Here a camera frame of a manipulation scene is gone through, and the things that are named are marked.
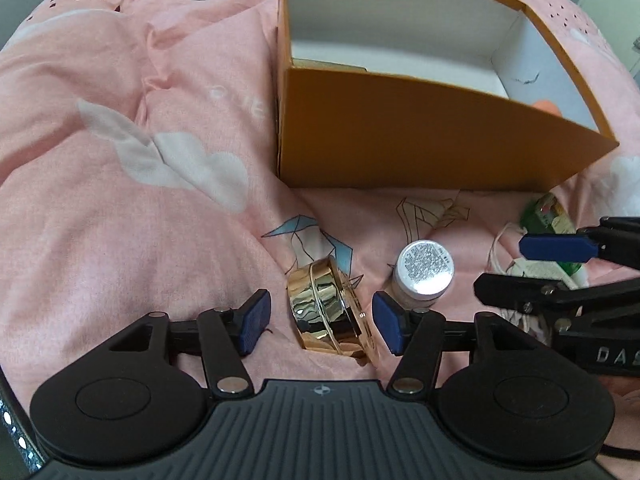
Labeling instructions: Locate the small brown cardboard box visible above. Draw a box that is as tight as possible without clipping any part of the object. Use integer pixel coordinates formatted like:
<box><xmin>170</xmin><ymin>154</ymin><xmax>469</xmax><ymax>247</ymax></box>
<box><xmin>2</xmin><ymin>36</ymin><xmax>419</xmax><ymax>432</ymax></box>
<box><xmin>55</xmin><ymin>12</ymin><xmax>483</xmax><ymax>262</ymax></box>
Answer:
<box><xmin>299</xmin><ymin>59</ymin><xmax>367</xmax><ymax>72</ymax></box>

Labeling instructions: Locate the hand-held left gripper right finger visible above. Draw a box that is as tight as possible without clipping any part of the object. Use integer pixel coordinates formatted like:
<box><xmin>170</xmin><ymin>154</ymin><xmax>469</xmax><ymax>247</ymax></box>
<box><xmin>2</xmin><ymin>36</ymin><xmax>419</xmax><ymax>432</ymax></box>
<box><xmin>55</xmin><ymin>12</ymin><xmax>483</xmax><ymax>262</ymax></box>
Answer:
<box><xmin>371</xmin><ymin>291</ymin><xmax>538</xmax><ymax>395</ymax></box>

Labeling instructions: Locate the smartphone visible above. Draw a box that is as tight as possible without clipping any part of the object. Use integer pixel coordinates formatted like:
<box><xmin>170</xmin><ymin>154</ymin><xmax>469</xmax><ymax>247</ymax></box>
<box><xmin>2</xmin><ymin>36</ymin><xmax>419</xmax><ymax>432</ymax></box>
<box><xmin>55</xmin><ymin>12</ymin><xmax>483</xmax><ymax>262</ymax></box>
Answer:
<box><xmin>0</xmin><ymin>375</ymin><xmax>43</xmax><ymax>480</ymax></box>

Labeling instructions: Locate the black cable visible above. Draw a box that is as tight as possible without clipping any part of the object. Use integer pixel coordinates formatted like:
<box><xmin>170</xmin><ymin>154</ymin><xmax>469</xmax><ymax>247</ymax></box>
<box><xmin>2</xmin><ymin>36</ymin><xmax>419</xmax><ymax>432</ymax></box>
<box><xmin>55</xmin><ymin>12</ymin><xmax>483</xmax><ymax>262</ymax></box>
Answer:
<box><xmin>597</xmin><ymin>437</ymin><xmax>640</xmax><ymax>462</ymax></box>

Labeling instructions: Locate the round gold jar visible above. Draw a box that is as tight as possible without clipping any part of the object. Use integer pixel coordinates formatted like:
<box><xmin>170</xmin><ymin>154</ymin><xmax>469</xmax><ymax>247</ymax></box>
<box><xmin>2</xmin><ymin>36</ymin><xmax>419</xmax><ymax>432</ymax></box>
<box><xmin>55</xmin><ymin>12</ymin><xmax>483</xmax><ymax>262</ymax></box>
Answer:
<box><xmin>285</xmin><ymin>254</ymin><xmax>381</xmax><ymax>367</ymax></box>

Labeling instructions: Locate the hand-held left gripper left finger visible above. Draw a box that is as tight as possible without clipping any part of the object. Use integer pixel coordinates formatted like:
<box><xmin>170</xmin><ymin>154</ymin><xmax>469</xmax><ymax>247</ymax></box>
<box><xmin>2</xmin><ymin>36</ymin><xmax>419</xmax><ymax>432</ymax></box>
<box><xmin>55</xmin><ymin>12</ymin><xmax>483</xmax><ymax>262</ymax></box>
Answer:
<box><xmin>107</xmin><ymin>288</ymin><xmax>273</xmax><ymax>395</ymax></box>

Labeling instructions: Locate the orange cardboard box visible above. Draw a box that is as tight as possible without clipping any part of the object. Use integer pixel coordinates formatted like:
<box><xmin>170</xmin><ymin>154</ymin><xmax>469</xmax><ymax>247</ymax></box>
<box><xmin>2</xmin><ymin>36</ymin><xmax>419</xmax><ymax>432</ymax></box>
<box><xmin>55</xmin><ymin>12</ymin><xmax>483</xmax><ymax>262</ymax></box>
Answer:
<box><xmin>275</xmin><ymin>0</ymin><xmax>621</xmax><ymax>194</ymax></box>

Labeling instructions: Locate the glitter jar with silver lid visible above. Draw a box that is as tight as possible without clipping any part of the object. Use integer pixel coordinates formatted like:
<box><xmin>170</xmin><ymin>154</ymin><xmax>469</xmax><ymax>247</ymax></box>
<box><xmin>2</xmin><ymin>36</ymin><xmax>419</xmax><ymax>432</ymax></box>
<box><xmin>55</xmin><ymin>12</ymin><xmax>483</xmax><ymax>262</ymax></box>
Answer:
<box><xmin>392</xmin><ymin>239</ymin><xmax>456</xmax><ymax>309</ymax></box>

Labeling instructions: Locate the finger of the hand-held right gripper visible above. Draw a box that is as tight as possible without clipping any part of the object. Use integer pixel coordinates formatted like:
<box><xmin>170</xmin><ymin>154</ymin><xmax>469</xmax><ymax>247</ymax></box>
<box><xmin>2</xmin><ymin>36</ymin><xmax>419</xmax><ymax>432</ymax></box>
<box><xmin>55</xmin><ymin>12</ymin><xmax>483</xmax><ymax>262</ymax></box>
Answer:
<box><xmin>518</xmin><ymin>216</ymin><xmax>640</xmax><ymax>267</ymax></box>
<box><xmin>473</xmin><ymin>272</ymin><xmax>640</xmax><ymax>313</ymax></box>

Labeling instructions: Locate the green packet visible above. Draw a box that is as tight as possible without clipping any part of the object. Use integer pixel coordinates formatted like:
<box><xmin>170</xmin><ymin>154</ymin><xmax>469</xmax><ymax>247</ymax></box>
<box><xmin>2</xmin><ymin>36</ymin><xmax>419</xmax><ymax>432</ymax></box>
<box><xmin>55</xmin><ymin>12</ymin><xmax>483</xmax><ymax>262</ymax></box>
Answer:
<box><xmin>519</xmin><ymin>192</ymin><xmax>590</xmax><ymax>287</ymax></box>

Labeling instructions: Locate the pink printed blanket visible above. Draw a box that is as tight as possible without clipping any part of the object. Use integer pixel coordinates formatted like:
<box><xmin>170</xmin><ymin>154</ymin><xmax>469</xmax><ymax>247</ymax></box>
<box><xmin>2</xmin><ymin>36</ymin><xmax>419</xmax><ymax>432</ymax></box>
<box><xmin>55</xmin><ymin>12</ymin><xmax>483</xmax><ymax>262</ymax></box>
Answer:
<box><xmin>0</xmin><ymin>0</ymin><xmax>640</xmax><ymax>411</ymax></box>

